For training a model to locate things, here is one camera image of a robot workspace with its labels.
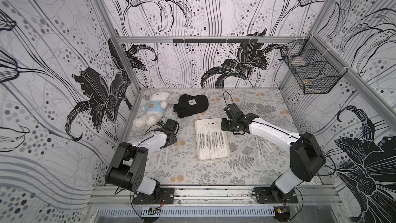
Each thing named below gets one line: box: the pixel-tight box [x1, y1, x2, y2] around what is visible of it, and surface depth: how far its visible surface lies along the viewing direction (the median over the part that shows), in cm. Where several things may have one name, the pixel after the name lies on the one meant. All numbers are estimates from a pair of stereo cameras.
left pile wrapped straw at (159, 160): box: [156, 148, 163, 171], surface depth 85 cm
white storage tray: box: [194, 117, 231, 162], surface depth 92 cm
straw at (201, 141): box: [198, 124, 206, 161], surface depth 92 cm
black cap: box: [173, 93, 209, 119], surface depth 108 cm
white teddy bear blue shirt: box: [133, 90, 170, 129], surface depth 100 cm
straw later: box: [220, 130, 229, 159], surface depth 90 cm
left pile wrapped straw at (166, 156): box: [163, 146, 169, 165], surface depth 88 cm
